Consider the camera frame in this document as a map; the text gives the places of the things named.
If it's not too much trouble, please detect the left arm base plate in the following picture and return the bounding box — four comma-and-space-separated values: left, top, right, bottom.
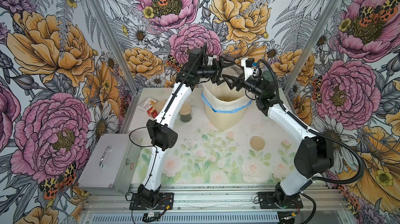
129, 192, 175, 210

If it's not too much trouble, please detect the aluminium corner post left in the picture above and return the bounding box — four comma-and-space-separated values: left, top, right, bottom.
87, 0, 140, 96

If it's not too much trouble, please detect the glass tea jar beige lid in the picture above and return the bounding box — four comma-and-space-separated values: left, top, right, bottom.
155, 100, 167, 115

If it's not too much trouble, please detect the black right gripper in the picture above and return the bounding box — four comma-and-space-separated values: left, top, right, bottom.
223, 66, 265, 97

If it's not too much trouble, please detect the silver metal case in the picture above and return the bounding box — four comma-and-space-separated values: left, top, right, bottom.
78, 134, 141, 195

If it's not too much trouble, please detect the beige trash bin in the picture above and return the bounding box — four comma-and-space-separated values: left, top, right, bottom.
203, 99, 251, 130

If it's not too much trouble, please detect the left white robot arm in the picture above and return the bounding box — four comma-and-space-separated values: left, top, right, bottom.
132, 44, 235, 209

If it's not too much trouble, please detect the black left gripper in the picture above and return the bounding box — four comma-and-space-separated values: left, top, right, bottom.
197, 54, 236, 85

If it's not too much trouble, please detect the glass jar with tea leaves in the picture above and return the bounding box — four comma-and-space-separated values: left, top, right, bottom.
222, 64, 244, 83

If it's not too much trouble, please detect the red white bandage box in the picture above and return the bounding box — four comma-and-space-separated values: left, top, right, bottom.
137, 97, 158, 118

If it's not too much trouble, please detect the aluminium corner post right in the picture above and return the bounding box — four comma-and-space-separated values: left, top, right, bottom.
283, 0, 342, 92

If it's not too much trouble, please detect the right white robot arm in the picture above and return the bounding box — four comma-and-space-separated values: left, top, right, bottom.
222, 58, 365, 207

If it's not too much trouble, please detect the aluminium corner post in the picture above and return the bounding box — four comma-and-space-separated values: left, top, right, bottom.
87, 0, 140, 96
283, 0, 342, 92

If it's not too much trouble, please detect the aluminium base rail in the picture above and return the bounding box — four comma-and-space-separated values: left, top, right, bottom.
80, 184, 357, 224

